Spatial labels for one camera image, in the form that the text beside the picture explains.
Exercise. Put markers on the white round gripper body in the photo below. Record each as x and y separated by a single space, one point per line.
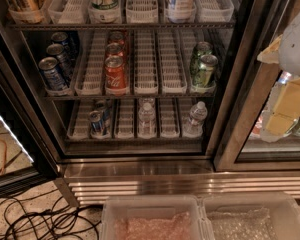
296 49

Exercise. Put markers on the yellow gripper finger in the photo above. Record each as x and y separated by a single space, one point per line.
284 107
271 54

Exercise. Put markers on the right glass fridge door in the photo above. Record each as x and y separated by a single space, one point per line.
259 22

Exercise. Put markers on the back green can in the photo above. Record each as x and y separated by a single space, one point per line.
200 49

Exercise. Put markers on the stainless steel fridge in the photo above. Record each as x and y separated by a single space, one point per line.
159 43

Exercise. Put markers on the front red coca-cola can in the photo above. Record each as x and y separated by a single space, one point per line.
115 72

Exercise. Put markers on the red coca-cola can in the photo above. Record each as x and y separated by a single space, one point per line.
115 72
115 49
117 37

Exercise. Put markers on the back red coca-cola can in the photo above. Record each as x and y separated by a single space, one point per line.
117 37

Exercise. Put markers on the middle red coca-cola can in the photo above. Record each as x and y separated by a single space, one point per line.
115 49

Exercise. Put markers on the back blue can bottom shelf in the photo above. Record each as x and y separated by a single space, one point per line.
102 105

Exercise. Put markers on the front blue can bottom shelf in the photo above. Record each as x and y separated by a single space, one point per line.
97 122

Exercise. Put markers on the back blue pepsi can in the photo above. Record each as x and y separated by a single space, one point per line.
68 41

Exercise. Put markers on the blue pepsi can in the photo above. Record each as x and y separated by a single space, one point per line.
52 74
68 41
58 51

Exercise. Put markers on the middle blue pepsi can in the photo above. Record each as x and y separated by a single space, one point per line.
58 51

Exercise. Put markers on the front blue pepsi can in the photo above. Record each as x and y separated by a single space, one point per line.
52 74

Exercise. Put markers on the open left fridge door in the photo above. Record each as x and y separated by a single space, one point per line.
23 164

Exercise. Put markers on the right water bottle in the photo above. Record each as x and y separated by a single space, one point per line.
195 120

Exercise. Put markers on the water bottle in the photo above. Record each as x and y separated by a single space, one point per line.
195 120
147 123

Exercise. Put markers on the right clear plastic bin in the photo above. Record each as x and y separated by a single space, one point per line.
253 216

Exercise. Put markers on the clear plastic bin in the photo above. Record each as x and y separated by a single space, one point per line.
253 216
153 217

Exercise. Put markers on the middle water bottle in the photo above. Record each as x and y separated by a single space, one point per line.
147 123

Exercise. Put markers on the left clear plastic bin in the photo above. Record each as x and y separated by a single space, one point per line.
153 217

